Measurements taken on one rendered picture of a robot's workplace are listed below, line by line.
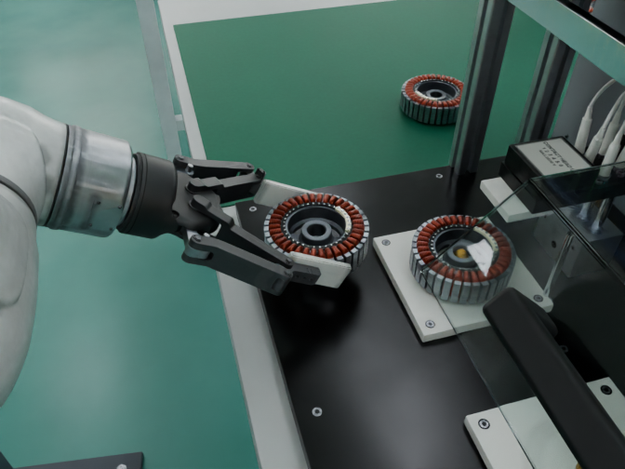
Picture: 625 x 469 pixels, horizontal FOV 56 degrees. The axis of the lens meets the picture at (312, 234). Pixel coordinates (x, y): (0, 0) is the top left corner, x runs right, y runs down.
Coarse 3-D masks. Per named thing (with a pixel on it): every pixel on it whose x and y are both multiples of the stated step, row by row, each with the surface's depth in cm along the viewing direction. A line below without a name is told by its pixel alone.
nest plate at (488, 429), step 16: (480, 416) 52; (496, 416) 52; (480, 432) 51; (496, 432) 51; (480, 448) 51; (496, 448) 50; (512, 448) 50; (496, 464) 49; (512, 464) 49; (528, 464) 49
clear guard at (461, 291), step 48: (528, 192) 31; (576, 192) 31; (624, 192) 31; (480, 240) 32; (528, 240) 30; (576, 240) 28; (624, 240) 28; (432, 288) 33; (480, 288) 31; (528, 288) 29; (576, 288) 27; (624, 288) 26; (480, 336) 30; (576, 336) 27; (624, 336) 25; (624, 384) 24; (528, 432) 26; (624, 432) 24
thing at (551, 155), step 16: (512, 144) 60; (528, 144) 59; (544, 144) 59; (560, 144) 59; (512, 160) 59; (528, 160) 57; (544, 160) 57; (560, 160) 57; (576, 160) 57; (512, 176) 60; (528, 176) 57; (496, 192) 60; (512, 192) 60
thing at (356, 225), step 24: (288, 216) 63; (312, 216) 66; (336, 216) 64; (360, 216) 63; (264, 240) 63; (288, 240) 60; (312, 240) 62; (336, 240) 63; (360, 240) 61; (360, 264) 62
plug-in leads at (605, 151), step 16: (624, 96) 56; (608, 128) 60; (624, 128) 55; (576, 144) 61; (592, 144) 58; (608, 144) 61; (624, 144) 61; (592, 160) 60; (608, 160) 57; (624, 160) 58
